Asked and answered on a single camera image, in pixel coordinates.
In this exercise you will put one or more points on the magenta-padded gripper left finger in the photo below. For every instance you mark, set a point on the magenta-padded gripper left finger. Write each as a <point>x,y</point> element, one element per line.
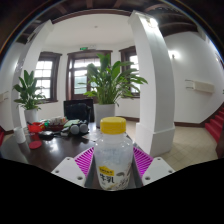
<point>68,170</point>

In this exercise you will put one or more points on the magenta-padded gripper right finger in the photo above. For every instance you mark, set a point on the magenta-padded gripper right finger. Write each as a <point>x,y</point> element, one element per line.
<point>156,170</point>

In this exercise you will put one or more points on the clear bottle with yellow cap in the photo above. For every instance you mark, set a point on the clear bottle with yellow cap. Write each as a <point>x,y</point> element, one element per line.
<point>113,156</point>

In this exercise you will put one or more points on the flat round red coaster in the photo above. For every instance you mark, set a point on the flat round red coaster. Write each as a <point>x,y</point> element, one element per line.
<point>35,144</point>

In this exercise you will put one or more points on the grey headphones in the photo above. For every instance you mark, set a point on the grey headphones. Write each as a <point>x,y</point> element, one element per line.
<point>78,128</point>

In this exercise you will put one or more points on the green packet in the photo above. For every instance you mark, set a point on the green packet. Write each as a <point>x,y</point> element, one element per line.
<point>70,123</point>

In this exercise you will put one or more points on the tray of snack packets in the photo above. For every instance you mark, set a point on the tray of snack packets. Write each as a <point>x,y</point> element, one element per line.
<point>57,122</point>

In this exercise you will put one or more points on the red plastic container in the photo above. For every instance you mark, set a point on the red plastic container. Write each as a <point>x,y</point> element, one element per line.
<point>35,127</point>

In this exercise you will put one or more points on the white speckled cup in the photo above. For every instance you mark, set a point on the white speckled cup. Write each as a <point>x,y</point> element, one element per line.
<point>19,135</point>

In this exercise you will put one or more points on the red carpeted staircase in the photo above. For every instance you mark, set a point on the red carpeted staircase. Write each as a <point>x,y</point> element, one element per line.
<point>1,136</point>
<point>215,125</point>

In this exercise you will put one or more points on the small potted green plant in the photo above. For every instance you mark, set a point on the small potted green plant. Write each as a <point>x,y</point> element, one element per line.
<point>28,95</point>

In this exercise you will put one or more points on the large potted green plant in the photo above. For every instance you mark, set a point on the large potted green plant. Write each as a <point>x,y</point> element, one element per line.
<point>108,83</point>

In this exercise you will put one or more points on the green exit sign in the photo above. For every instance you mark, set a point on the green exit sign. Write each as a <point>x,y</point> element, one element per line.
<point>83,48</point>

